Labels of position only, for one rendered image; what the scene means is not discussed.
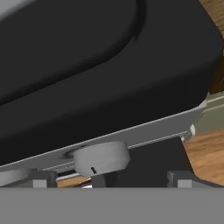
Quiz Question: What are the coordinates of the silver oven door handle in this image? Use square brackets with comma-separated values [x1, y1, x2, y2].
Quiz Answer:
[179, 123, 197, 144]

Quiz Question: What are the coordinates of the pale green cupboard run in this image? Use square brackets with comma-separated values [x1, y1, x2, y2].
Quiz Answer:
[193, 92, 224, 137]

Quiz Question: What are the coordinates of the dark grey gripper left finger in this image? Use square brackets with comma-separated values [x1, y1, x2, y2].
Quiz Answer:
[2, 169, 59, 189]

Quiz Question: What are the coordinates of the grey round stove knob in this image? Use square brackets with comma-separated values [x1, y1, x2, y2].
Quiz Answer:
[72, 141, 131, 179]

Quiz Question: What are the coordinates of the black stove with silver front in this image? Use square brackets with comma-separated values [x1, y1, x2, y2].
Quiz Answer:
[0, 0, 224, 179]

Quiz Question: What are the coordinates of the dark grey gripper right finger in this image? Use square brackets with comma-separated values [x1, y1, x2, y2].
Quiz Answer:
[166, 170, 224, 189]

